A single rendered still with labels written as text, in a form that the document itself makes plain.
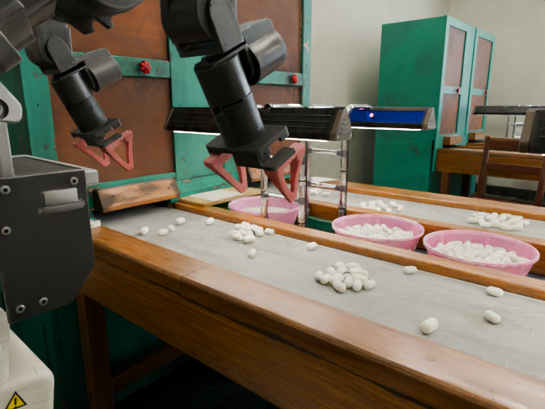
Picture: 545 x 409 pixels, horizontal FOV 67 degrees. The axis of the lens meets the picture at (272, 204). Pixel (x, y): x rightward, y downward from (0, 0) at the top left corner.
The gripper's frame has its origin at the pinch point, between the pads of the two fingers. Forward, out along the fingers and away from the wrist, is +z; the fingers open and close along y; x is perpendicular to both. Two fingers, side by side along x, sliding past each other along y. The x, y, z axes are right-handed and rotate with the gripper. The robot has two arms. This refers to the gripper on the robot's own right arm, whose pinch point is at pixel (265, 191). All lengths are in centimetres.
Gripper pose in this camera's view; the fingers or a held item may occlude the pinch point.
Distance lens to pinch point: 60.4
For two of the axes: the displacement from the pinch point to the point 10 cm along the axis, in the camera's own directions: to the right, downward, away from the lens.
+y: -7.5, -1.5, 6.5
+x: -5.9, 6.0, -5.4
